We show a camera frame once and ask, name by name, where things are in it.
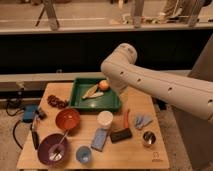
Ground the black handled brush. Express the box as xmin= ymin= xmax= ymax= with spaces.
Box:
xmin=31 ymin=116 xmax=39 ymax=150

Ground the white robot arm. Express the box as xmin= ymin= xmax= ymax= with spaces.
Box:
xmin=101 ymin=43 xmax=213 ymax=123

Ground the red bowl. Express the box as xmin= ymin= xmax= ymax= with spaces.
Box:
xmin=55 ymin=108 xmax=80 ymax=130

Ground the purple bowl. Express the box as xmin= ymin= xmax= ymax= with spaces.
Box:
xmin=37 ymin=133 xmax=69 ymax=166

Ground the orange fruit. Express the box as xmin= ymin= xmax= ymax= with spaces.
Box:
xmin=98 ymin=80 xmax=109 ymax=91

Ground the white plastic piece in tray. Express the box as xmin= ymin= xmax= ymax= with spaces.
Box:
xmin=87 ymin=92 xmax=104 ymax=99

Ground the green plastic tray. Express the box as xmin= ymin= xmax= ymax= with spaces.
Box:
xmin=69 ymin=78 xmax=121 ymax=112

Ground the white cup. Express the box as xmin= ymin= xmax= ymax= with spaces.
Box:
xmin=97 ymin=111 xmax=113 ymax=129

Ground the light blue cloth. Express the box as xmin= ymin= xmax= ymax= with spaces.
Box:
xmin=134 ymin=115 xmax=152 ymax=130

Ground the blue sponge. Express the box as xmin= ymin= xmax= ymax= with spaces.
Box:
xmin=91 ymin=128 xmax=108 ymax=152

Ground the small metal cup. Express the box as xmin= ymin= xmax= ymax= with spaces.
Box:
xmin=142 ymin=131 xmax=156 ymax=147

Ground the small blue cup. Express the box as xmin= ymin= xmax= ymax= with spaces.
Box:
xmin=76 ymin=146 xmax=92 ymax=164

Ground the blue electronic box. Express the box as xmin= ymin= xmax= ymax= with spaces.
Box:
xmin=22 ymin=105 xmax=38 ymax=123

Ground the metal spoon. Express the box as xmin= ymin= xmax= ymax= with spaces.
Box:
xmin=49 ymin=130 xmax=69 ymax=161

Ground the orange handled tool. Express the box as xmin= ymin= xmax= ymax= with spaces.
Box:
xmin=124 ymin=109 xmax=130 ymax=128

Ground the black cable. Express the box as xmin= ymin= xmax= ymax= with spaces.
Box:
xmin=5 ymin=97 xmax=25 ymax=150

